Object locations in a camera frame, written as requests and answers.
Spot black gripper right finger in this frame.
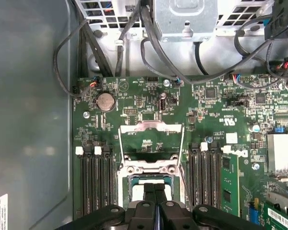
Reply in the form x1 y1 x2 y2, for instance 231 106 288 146
155 183 268 230

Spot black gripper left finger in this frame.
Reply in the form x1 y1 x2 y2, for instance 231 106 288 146
54 183 157 230

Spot metal locking lever wire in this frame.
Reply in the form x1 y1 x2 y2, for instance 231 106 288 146
179 164 193 213

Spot metal CPU socket cover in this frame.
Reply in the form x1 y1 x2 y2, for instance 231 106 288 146
118 120 186 168

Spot black RAM slot white clips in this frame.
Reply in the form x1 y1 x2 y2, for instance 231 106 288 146
75 146 89 216
94 146 108 214
199 142 210 209

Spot CPU socket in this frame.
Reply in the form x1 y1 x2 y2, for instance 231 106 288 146
117 153 187 213

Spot blue expansion slot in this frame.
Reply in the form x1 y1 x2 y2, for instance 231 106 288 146
249 198 261 225

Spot green RAM stick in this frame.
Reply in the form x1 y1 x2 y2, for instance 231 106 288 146
221 153 240 218

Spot green motherboard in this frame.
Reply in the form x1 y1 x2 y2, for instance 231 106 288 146
72 75 288 230

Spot graphics card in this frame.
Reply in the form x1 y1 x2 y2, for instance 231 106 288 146
264 189 288 230

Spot internal USB port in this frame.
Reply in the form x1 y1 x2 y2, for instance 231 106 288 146
159 92 168 113

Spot silver coin cell battery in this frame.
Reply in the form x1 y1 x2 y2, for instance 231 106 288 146
96 92 116 112

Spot silver chipset heat sink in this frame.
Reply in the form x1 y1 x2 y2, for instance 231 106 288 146
267 133 288 173

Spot black and grey PC case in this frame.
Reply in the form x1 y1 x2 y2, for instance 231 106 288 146
0 0 288 230

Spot grey metal disk bay cage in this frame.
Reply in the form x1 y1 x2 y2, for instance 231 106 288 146
80 0 274 44

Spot grey round cable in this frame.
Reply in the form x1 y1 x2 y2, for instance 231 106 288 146
114 0 143 77
139 38 184 84

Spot black curved cable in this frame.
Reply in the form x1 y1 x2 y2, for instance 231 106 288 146
194 42 210 75

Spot black flat cable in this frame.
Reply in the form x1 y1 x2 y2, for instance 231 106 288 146
71 0 114 78

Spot thick black cable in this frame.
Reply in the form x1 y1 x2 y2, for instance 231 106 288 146
139 0 274 83

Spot black plastic cable connector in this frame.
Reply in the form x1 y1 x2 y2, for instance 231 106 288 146
264 0 288 40

